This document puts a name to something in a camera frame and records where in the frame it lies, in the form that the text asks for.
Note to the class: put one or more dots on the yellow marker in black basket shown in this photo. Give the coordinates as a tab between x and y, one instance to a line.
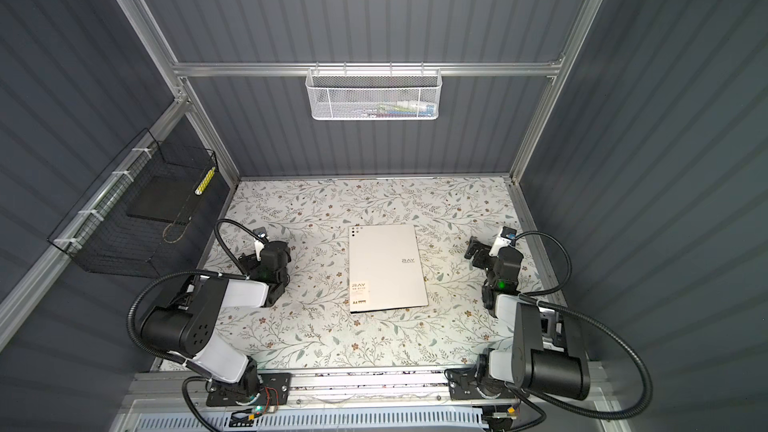
205	181

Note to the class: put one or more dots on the pens in white basket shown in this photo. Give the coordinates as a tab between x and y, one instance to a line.
407	109

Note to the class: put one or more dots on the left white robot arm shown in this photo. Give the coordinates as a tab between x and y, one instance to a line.
175	319

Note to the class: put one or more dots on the grey folder with black inside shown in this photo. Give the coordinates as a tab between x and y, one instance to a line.
385	270

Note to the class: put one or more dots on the black pad in basket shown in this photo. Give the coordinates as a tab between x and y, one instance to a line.
167	200

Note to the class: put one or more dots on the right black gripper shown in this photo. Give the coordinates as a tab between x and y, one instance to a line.
475	251

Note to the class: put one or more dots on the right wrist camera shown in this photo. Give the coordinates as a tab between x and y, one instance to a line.
506	237

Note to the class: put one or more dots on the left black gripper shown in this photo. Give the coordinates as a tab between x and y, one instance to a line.
249	267

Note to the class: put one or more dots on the white wire basket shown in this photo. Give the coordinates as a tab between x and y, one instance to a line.
334	97

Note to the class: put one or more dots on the black wire basket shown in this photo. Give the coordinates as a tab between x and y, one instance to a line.
139	222

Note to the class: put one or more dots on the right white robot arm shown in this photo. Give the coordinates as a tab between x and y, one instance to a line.
547	354

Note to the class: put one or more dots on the floral table mat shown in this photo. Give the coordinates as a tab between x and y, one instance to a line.
311	325

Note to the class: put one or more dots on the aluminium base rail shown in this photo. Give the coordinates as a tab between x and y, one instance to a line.
322	388

